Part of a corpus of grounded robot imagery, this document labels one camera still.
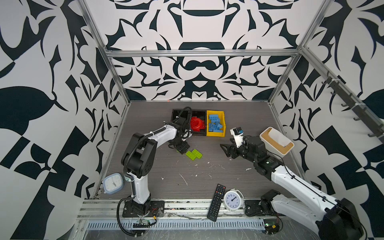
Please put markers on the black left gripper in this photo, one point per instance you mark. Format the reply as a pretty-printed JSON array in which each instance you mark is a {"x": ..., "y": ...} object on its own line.
[{"x": 183, "y": 148}]

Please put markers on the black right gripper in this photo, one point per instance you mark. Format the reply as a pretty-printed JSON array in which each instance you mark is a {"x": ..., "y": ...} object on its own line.
[{"x": 234, "y": 149}]

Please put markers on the red arch lego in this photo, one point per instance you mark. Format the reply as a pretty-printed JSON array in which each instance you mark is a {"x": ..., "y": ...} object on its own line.
[{"x": 197, "y": 124}]

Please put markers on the blue lego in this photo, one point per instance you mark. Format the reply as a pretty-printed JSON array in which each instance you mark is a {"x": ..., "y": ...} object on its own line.
[{"x": 215, "y": 125}]

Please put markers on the green square lego plate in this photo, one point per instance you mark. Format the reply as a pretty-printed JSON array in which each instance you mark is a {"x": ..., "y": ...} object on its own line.
[{"x": 194, "y": 154}]

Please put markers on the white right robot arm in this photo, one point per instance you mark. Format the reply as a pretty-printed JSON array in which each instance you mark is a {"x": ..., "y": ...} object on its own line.
[{"x": 326, "y": 216}]

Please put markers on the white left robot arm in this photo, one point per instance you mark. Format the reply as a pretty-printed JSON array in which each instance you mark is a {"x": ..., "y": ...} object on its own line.
[{"x": 138, "y": 158}]

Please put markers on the black left storage bin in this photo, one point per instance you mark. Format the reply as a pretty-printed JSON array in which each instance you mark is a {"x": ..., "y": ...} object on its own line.
[{"x": 177, "y": 114}]

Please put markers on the black storage bin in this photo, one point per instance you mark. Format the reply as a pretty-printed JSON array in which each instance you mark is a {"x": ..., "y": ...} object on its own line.
[
  {"x": 177, "y": 114},
  {"x": 202, "y": 115}
]

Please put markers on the black middle storage bin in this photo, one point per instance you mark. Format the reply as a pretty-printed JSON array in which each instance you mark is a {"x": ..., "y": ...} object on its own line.
[{"x": 202, "y": 115}]

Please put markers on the yellow storage bin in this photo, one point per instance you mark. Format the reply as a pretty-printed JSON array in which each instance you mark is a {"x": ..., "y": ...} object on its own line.
[{"x": 223, "y": 122}]

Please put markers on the white tissue box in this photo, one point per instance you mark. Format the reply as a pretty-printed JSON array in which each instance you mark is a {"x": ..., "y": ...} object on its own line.
[{"x": 276, "y": 142}]

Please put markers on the white alarm clock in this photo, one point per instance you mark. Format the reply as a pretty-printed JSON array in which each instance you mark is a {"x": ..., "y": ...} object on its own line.
[{"x": 233, "y": 200}]

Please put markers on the black remote control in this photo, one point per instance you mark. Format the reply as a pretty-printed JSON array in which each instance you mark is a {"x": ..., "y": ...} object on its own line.
[{"x": 215, "y": 206}]

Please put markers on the blue square clock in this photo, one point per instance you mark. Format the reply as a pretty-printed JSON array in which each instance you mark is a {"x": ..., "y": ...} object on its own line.
[{"x": 113, "y": 183}]

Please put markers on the white cable duct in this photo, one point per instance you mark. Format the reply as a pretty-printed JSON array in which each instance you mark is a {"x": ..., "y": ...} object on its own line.
[{"x": 187, "y": 224}]

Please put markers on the wall hook rack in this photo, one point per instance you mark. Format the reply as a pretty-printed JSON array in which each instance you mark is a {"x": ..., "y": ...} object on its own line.
[{"x": 352, "y": 102}]

